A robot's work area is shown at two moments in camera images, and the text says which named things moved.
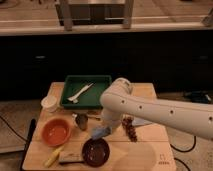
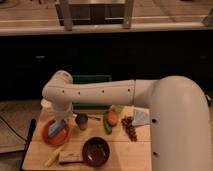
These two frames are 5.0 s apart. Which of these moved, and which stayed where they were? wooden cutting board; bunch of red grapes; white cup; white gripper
Moved: white gripper
Stayed: white cup; bunch of red grapes; wooden cutting board
